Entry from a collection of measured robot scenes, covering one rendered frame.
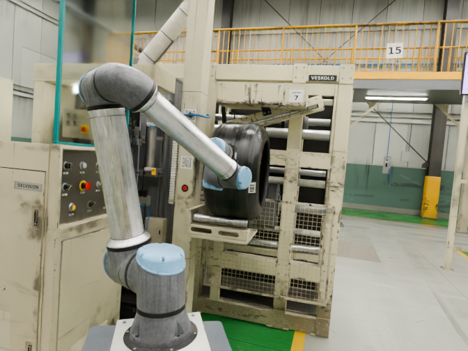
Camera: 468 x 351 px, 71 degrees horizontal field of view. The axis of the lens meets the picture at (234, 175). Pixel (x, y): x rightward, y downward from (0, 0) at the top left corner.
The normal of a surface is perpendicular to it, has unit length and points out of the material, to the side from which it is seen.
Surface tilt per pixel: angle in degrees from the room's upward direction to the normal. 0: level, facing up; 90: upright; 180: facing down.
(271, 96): 90
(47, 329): 90
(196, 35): 90
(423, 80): 90
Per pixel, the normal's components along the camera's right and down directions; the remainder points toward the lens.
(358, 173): -0.29, 0.03
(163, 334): 0.30, -0.30
